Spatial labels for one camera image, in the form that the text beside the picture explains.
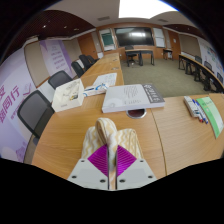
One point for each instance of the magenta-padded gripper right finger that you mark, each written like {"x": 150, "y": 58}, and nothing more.
{"x": 135, "y": 173}

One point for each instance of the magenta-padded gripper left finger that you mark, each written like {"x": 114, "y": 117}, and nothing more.
{"x": 88, "y": 173}

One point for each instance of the cream zigzag patterned towel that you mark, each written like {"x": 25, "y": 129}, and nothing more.
{"x": 106, "y": 130}

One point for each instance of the round metal table grommet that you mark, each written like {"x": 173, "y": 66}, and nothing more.
{"x": 136, "y": 113}

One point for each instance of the large flat white box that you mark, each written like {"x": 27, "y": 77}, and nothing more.
{"x": 126, "y": 98}

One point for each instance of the open white cardboard box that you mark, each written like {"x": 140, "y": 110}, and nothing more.
{"x": 66, "y": 100}

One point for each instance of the black mesh office chair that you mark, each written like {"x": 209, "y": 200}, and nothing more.
{"x": 77, "y": 69}
{"x": 33, "y": 113}
{"x": 59, "y": 79}
{"x": 86, "y": 61}

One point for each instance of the small blue and white box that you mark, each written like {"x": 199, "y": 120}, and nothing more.
{"x": 95, "y": 90}

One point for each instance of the pack of whiteboard markers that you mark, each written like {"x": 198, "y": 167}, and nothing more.
{"x": 193, "y": 107}

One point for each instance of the white printed paper sheet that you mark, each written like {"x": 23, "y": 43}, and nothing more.
{"x": 106, "y": 79}

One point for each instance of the green booklet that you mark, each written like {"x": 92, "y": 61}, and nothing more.
{"x": 211, "y": 115}

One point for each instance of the black swivel chair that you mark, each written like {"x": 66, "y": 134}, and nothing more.
{"x": 130, "y": 55}

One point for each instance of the dark-legged presenter desk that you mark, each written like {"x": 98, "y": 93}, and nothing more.
{"x": 143, "y": 51}

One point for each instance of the long curved conference table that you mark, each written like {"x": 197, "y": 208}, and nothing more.
{"x": 196, "y": 65}

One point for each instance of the small dark side table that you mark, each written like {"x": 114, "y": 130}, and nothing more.
{"x": 167, "y": 51}

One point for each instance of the brown wooden door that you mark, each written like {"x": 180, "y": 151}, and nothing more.
{"x": 174, "y": 43}
{"x": 87, "y": 46}

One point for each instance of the row of black chairs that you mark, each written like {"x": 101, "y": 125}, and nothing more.
{"x": 208, "y": 66}

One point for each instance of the whiteboard with green screen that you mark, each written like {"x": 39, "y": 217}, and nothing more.
{"x": 106, "y": 40}

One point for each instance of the plain white whiteboard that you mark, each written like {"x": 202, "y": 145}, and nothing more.
{"x": 159, "y": 37}

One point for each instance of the large ceiling light panel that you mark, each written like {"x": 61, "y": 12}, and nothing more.
{"x": 145, "y": 8}

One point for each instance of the wide purple lettered wall banner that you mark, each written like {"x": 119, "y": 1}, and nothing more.
{"x": 13, "y": 100}

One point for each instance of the narrow purple wall banner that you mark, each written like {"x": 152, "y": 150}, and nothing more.
{"x": 55, "y": 58}

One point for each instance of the large black wall screen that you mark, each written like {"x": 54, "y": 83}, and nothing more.
{"x": 134, "y": 36}

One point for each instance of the colourful wall poster board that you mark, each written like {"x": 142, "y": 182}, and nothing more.
{"x": 213, "y": 55}

